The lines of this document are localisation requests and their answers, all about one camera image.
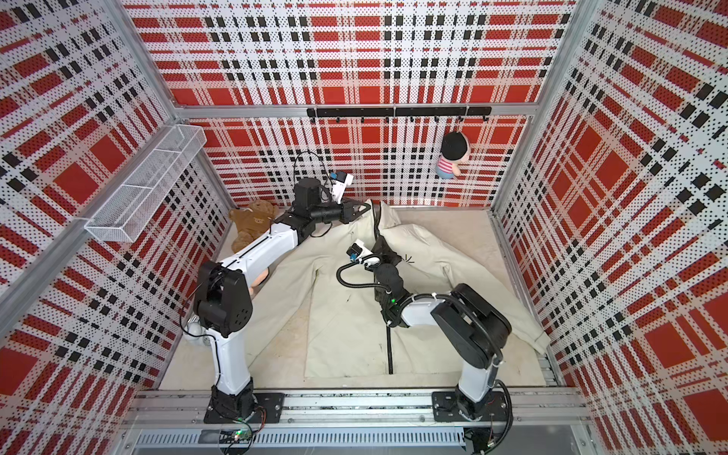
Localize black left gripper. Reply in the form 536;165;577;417
309;194;369;223

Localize cream white zip jacket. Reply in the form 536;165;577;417
245;208;549;388

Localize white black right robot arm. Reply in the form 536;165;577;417
364;237;513;423

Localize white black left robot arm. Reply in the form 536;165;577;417
179;172;372;424

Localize brown teddy bear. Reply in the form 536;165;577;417
229;200;278;253

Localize hanging doll blue pants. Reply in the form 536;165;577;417
435;132;471;180

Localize pink striped doll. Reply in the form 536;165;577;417
248;268;269;297

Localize green circuit board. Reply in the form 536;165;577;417
218;427;255;447

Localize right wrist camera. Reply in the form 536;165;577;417
346;240;381;268

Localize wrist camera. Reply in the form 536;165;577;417
330;171;354;204
346;240;381;268

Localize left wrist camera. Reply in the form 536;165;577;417
330;171;354;204

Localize black hook rail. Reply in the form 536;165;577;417
306;106;493;121

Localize white wire mesh basket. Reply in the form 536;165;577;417
85;124;206;243

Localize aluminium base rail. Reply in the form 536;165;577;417
114;387;599;454

